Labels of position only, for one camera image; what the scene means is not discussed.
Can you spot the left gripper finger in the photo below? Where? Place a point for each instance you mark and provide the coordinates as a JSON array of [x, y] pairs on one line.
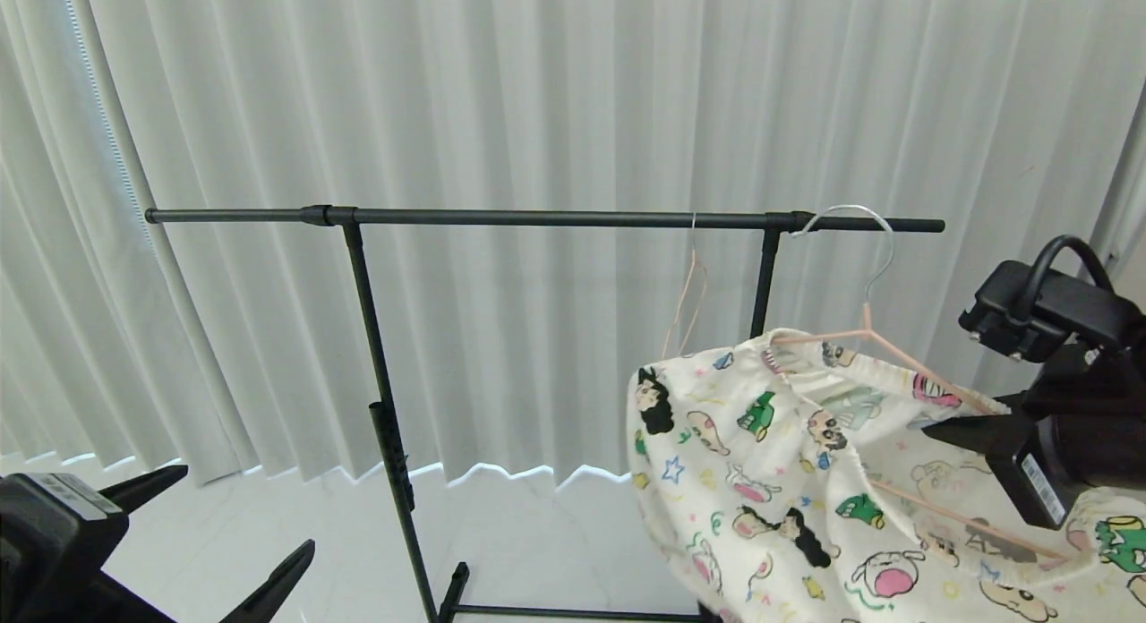
[[143, 490], [264, 596]]

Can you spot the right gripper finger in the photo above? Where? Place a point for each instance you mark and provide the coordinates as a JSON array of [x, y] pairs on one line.
[[971, 426]]

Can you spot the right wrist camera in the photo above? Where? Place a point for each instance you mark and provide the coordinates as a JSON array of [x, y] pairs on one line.
[[1047, 310]]

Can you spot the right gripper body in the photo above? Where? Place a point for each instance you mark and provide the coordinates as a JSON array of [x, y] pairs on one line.
[[1101, 453]]

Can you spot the pink clothes hanger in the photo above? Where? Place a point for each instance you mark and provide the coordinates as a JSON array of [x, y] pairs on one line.
[[867, 319], [694, 255]]

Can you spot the black clothes rack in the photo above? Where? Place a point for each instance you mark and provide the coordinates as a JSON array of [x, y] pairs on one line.
[[537, 217]]

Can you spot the cream printed garment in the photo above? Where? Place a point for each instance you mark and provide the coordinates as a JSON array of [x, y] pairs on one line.
[[761, 516]]

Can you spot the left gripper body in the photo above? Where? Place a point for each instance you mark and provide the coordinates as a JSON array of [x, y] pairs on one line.
[[54, 551]]

